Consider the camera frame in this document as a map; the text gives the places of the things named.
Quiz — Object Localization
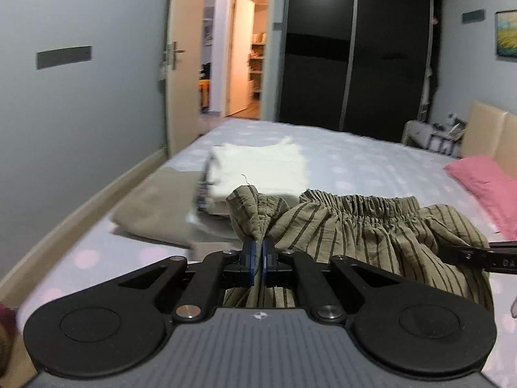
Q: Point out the olive striped shorts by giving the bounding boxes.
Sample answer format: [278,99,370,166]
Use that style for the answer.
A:
[226,186,494,312]

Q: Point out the folded clothes stack near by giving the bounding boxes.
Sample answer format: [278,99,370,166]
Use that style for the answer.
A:
[110,166,239,250]

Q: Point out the folded clothes stack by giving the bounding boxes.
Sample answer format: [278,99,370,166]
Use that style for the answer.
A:
[187,137,309,228]
[110,166,239,250]

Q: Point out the folded clothes stack far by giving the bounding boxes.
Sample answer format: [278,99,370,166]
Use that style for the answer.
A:
[187,137,309,228]

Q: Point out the pink pillow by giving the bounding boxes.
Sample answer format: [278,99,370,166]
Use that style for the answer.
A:
[444,155,517,241]

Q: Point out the beige padded headboard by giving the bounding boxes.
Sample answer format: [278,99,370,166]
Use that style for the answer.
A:
[460,101,517,178]

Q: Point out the white bedside table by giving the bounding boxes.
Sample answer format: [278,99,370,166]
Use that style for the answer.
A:
[401,121,465,158]

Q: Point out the black sliding wardrobe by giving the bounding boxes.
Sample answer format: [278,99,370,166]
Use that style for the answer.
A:
[277,0,443,142]

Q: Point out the framed landscape painting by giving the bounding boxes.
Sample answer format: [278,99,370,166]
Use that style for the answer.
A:
[495,10,517,59]

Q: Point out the beige room door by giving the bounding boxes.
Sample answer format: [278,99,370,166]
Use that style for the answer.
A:
[163,0,204,157]

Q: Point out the grey wall plate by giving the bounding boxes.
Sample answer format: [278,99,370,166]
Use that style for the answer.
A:
[36,46,92,70]

